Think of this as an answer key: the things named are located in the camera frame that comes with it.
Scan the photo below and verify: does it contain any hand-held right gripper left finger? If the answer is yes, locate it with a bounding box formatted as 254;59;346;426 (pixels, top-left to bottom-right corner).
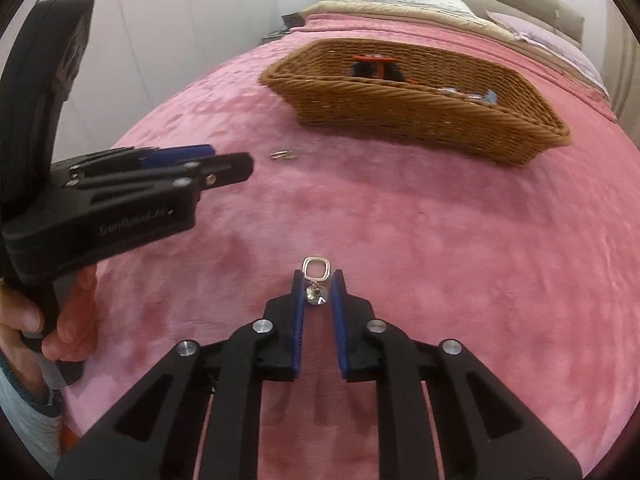
54;269;306;480

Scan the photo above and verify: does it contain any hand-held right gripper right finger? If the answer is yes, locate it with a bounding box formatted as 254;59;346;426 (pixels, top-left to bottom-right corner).
330;269;583;480

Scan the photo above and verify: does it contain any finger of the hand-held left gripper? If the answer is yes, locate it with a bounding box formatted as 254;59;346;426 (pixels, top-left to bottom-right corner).
65;145;217;172
70;152;254;198

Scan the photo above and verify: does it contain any silver square pendant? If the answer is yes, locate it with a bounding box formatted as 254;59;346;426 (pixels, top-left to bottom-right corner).
302;256;333;307

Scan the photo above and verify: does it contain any brown woven basket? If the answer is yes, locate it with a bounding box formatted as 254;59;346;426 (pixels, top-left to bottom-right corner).
258;38;571;167

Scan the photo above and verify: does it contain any light blue hair clip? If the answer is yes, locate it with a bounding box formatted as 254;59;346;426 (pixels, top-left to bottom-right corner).
440;87;498;106

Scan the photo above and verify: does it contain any person's left hand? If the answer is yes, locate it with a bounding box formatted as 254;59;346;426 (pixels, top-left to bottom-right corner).
0;265;99;392

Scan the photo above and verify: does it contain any white wardrobe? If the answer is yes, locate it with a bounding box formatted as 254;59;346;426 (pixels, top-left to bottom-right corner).
0;0;301;171

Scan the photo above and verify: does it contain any beige quilt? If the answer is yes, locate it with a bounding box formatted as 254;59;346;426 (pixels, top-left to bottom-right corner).
300;0;516;41

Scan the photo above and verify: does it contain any white floral pillow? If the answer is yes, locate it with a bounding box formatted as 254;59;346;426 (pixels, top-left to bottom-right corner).
335;0;473;23

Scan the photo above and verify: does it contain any lilac pillow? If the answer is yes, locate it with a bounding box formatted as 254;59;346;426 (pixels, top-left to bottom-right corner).
487;10;608;96

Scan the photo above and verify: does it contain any beige curtain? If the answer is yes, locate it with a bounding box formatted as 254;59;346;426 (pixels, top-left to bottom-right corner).
602;0;640;121

